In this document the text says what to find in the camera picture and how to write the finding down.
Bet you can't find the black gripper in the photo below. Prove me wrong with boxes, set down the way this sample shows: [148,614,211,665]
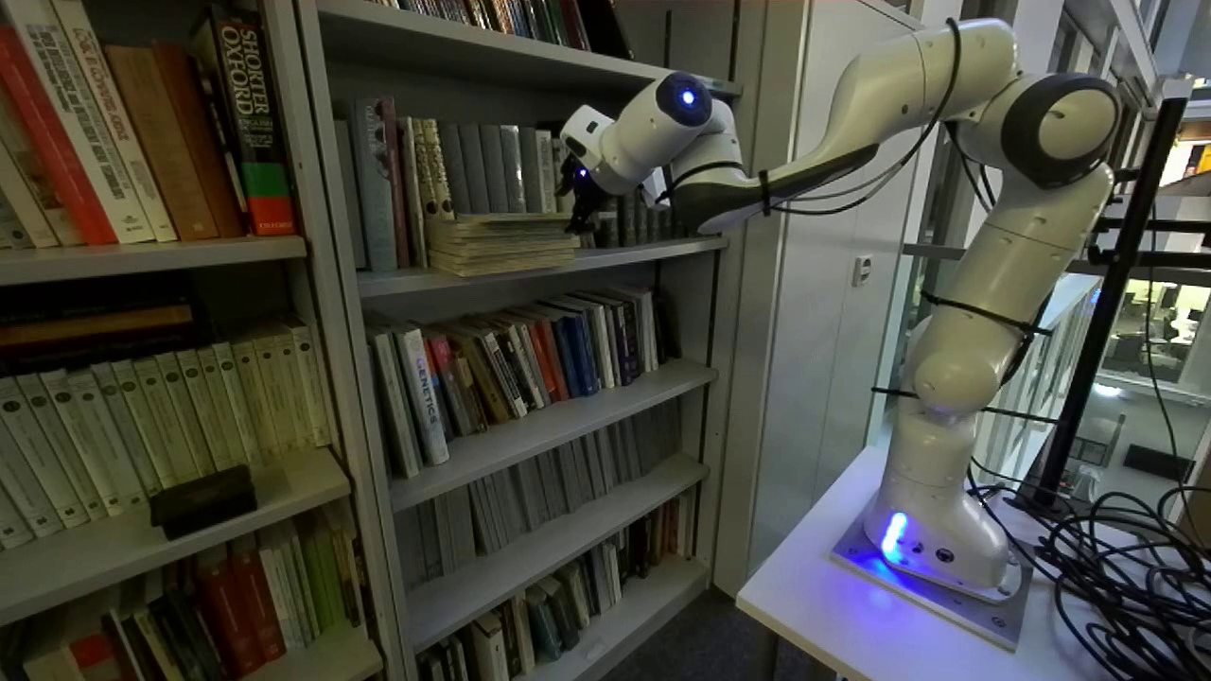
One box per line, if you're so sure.
[562,154,615,239]

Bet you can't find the grey Machine Intelligence book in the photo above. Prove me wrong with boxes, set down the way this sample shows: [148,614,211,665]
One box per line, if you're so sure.
[534,127,564,221]
[492,122,521,221]
[473,122,504,221]
[451,118,481,221]

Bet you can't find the green torn-jacket Machine Intelligence book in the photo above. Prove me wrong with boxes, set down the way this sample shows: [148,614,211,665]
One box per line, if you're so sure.
[515,122,543,221]

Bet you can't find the blue hardcover book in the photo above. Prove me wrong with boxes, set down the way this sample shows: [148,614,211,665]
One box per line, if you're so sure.
[562,308,603,397]

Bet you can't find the cream pixel-lettered Intelligence book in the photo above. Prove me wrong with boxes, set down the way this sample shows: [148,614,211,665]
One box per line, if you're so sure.
[414,115,442,221]

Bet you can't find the red hardcover book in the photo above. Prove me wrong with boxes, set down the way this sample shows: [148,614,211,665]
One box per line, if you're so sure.
[526,313,567,404]

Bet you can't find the tall slate blue book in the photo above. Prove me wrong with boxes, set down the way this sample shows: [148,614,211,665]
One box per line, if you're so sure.
[350,98,406,272]

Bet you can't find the grey metal bookshelf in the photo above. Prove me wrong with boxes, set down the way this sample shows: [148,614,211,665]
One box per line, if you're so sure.
[0,0,389,681]
[295,0,914,681]

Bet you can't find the white hardcover book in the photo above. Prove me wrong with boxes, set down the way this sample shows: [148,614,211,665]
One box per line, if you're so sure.
[394,321,453,470]

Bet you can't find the black book green red base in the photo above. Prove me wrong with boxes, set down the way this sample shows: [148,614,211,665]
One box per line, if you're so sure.
[187,6,303,244]

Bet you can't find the brown hardcover book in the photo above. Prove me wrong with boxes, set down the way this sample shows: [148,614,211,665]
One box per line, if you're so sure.
[104,42,245,244]

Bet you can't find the dark green book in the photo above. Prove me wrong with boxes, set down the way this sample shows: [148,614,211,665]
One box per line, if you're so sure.
[521,579,570,660]

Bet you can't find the white lettered book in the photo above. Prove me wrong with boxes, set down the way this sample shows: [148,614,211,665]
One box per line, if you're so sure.
[5,0,167,249]

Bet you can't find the flat brown book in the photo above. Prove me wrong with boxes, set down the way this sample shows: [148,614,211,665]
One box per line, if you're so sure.
[0,298,203,356]

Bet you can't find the large red book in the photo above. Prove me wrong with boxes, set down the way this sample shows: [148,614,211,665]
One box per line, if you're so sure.
[0,18,121,249]

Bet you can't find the black leaning binder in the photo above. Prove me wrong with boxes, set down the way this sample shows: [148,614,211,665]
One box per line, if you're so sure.
[570,0,635,60]

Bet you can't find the small black box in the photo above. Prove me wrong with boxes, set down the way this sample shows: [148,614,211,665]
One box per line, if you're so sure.
[148,461,264,547]

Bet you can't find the black metal stand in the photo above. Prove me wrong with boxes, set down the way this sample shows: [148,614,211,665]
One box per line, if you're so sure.
[1021,89,1197,506]

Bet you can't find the flat black box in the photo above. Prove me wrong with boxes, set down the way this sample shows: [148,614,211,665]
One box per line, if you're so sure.
[1119,442,1201,485]

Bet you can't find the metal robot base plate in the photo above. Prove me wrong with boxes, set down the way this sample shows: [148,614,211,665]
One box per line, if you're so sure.
[830,501,1038,655]

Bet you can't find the tangled black cables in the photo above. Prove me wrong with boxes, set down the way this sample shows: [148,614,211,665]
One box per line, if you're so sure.
[969,485,1211,681]

